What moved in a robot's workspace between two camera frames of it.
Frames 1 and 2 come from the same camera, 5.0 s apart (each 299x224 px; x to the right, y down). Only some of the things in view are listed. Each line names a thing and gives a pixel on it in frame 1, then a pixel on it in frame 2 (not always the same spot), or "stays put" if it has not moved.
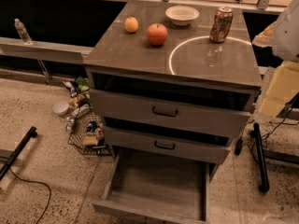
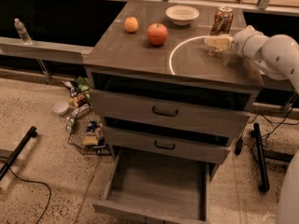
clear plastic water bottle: [22, 32] stays put
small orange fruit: [131, 24] stays put
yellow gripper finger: [283, 86] → [248, 42]
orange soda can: [221, 24] stays put
